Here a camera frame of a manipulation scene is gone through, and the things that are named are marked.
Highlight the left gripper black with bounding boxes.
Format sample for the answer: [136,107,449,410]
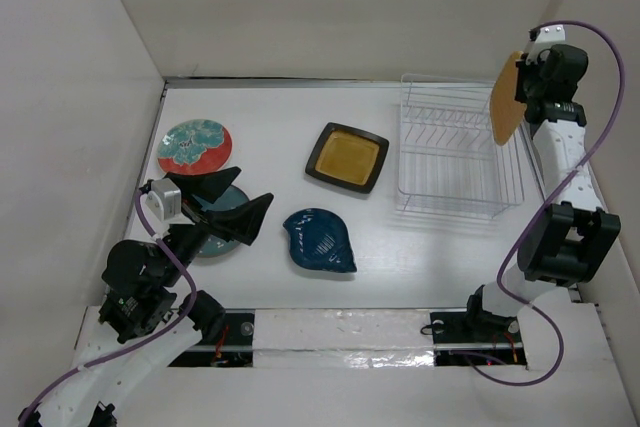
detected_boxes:
[159,165,275,284]

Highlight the teal round plate white blossoms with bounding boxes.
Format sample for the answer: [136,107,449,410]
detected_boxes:
[196,186,249,258]

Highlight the woven bamboo square plate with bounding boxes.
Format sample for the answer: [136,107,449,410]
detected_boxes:
[489,51,526,146]

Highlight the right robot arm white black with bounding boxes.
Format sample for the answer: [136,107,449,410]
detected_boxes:
[461,41,621,340]

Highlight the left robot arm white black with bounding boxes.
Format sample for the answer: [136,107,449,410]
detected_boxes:
[18,167,274,426]

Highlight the red teal floral round plate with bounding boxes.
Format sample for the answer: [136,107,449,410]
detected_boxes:
[156,119,233,176]

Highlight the dark blue leaf-shaped plate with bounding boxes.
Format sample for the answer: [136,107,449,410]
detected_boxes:
[283,208,357,274]

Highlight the brown black square plate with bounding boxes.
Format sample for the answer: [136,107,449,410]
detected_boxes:
[305,122,389,195]

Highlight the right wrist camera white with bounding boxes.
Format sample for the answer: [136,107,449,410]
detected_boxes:
[525,24,566,59]

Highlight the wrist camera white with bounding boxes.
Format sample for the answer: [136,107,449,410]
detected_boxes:
[525,24,566,59]
[145,178,182,223]

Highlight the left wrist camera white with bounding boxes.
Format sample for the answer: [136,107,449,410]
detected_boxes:
[145,178,182,223]

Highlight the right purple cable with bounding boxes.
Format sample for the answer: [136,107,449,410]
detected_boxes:
[464,20,626,387]

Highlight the purple cable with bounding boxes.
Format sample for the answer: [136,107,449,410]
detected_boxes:
[464,20,626,387]
[18,189,197,427]

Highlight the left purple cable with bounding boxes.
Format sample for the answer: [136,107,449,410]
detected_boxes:
[18,189,197,427]

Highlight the white wire dish rack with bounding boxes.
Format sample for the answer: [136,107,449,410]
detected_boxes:
[397,73,524,219]

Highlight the aluminium base rail with mounts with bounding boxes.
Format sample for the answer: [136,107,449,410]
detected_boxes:
[171,309,527,369]

